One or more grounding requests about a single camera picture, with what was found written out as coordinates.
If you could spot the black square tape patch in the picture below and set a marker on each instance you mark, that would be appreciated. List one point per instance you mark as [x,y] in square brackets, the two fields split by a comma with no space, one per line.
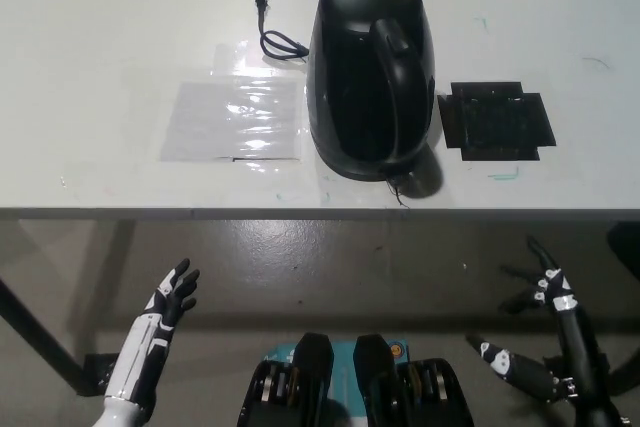
[495,122]

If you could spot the black ribbed robot body block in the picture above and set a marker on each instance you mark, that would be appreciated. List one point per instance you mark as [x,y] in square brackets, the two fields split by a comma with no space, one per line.
[300,387]
[425,392]

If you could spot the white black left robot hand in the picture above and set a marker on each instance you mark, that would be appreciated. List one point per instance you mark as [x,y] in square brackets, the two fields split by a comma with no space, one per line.
[150,332]

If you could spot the black table leg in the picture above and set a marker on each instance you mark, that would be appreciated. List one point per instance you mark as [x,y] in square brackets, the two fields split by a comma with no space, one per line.
[40,332]

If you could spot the black electric kettle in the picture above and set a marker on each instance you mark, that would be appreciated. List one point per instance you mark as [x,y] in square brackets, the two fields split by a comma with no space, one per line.
[365,87]

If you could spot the black table foot plate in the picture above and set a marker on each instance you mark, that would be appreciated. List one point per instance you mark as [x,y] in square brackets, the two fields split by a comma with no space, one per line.
[100,372]

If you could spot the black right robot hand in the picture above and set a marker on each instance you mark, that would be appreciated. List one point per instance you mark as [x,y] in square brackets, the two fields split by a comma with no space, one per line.
[575,337]

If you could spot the clear plastic film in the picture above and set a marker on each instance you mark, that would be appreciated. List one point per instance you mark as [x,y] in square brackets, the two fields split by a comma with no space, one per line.
[235,59]

